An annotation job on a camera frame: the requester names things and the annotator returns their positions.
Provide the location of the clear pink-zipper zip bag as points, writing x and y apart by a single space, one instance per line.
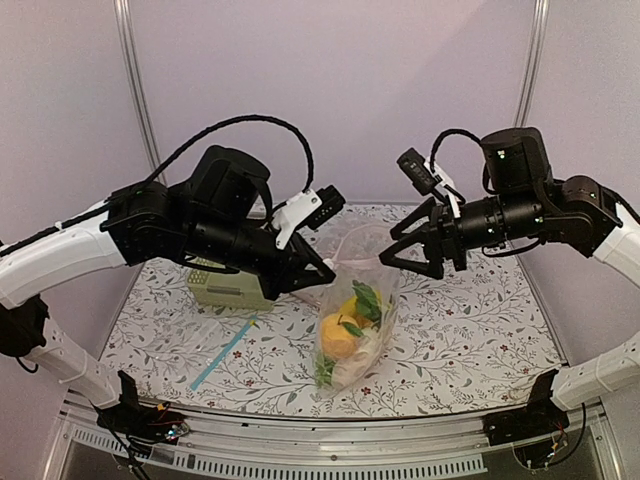
351 249

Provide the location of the green toy grapes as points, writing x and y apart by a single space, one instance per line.
323 371

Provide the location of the floral patterned table mat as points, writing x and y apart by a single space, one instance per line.
475 340

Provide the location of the cream perforated plastic basket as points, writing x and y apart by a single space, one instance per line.
241 290

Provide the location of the aluminium corner post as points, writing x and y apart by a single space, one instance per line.
532 62
134 77

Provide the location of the yellow toy lemon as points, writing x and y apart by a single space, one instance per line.
361 309

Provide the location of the aluminium front rail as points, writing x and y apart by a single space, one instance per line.
229 445

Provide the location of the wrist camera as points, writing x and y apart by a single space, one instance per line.
308 208
430 180

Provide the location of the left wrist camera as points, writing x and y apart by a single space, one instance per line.
308 208

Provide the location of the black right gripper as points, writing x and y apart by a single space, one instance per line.
445 234

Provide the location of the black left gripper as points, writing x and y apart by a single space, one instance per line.
307 255

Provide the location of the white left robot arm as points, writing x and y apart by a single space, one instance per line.
32 270

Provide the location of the aluminium right corner post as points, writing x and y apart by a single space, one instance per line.
532 62

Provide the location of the clear blue-zipper zip bag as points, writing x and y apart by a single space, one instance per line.
185 349

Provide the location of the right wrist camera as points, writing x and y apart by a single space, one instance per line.
430 180

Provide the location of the aluminium left corner post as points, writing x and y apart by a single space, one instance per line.
134 77

